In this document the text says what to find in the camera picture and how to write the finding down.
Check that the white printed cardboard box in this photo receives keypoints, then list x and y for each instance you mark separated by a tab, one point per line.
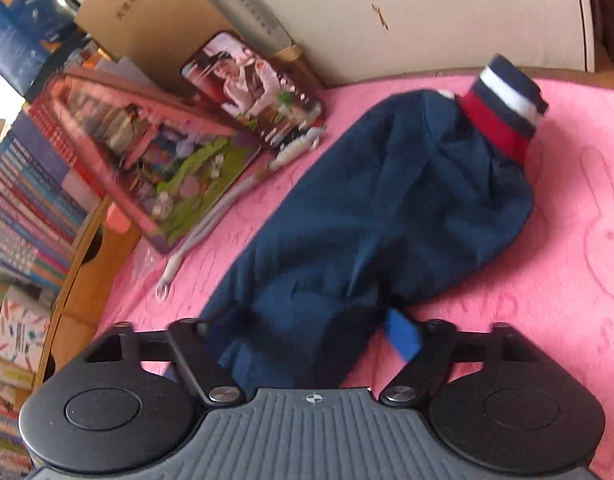
22	330

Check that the brown cardboard box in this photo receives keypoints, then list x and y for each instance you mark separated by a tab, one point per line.
152	15

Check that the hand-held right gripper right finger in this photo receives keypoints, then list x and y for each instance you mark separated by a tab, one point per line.
402	335

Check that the row of slim schoolbooks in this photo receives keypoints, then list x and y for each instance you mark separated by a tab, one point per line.
32	210

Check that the dark blue box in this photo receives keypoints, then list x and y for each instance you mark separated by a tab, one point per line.
22	30

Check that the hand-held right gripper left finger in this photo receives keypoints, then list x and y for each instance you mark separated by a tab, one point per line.
197	345

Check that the dark picture box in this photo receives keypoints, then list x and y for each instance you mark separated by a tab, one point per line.
252	85

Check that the pink bunny print blanket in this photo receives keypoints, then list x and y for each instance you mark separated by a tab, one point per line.
562	260

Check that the navy and white jacket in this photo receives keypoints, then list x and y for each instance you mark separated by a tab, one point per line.
367	220

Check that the wooden drawer organizer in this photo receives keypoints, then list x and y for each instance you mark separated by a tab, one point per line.
92	280

